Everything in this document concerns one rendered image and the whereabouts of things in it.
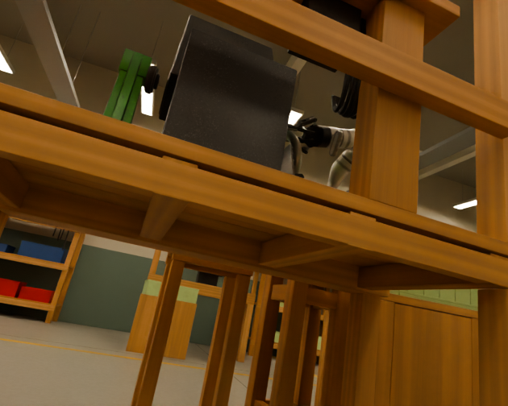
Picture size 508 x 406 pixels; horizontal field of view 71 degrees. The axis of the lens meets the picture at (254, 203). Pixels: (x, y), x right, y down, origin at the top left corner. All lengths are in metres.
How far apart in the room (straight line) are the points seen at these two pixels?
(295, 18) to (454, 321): 1.50
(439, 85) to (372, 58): 0.21
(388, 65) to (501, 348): 0.75
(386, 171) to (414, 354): 1.08
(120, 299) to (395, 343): 5.36
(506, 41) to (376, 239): 0.89
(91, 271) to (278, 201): 6.01
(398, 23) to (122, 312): 6.04
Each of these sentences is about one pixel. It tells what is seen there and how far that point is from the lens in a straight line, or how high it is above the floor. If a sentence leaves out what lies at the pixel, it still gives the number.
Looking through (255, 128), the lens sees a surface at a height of 1.02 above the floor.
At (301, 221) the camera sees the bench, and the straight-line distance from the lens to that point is 0.76.
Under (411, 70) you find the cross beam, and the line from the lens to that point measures 1.04.
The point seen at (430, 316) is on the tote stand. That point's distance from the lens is 1.87.
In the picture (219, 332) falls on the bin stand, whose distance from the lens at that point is 1.70.
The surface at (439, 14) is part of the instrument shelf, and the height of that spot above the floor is 1.50.
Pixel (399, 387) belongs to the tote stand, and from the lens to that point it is 1.80.
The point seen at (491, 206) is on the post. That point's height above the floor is 0.99.
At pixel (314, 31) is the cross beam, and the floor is 1.22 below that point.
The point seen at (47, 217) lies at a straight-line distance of 1.26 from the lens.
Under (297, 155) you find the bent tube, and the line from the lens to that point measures 1.15.
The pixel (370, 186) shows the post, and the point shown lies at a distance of 0.88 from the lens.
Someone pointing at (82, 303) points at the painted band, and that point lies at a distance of 6.64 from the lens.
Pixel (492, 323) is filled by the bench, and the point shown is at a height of 0.67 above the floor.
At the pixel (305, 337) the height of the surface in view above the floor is 0.53.
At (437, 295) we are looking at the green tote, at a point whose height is 0.83.
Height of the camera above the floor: 0.58
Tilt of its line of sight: 18 degrees up
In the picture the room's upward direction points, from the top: 11 degrees clockwise
